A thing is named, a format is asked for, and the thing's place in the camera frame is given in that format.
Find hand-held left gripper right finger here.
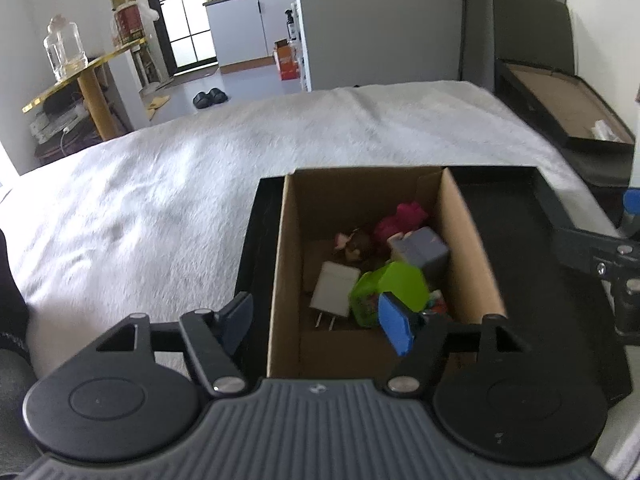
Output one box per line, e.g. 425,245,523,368
377,292,532,397

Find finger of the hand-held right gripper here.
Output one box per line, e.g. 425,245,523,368
621,190,640,237
552,229,640,347

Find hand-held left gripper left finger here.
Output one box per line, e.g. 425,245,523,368
94,291,254,397

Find green toy cube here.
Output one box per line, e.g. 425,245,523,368
348,261,431,329

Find black tray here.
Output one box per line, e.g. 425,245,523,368
234,165,633,403

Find white charger plug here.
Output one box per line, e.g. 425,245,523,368
309,261,361,332

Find grey toy cube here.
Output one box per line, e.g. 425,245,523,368
390,226,450,281

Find small brown-haired doll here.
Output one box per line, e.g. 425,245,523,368
334,227,375,263

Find pink toy figure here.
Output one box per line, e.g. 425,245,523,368
372,201,431,251

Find white blanket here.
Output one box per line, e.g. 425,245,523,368
10,80,621,376

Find person's own leg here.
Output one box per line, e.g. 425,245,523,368
0,230,48,461

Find brown door mat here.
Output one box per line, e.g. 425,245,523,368
160,65,221,88

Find round gold table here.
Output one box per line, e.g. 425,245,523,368
22,37,151,142

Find orange cardboard box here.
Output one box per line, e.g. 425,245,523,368
272,39,301,81

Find folded cloth stack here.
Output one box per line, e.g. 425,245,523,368
30,102,86,141

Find white kitchen cabinet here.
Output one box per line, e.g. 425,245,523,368
202,0,301,75

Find red canister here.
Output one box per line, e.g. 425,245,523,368
111,1,161,50

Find black-framed glass door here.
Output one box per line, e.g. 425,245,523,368
140,0,221,78

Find clear glass bottle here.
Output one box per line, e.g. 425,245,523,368
44,14,89,83

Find black frame with cardboard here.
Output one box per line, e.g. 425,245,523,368
495,59,636,158

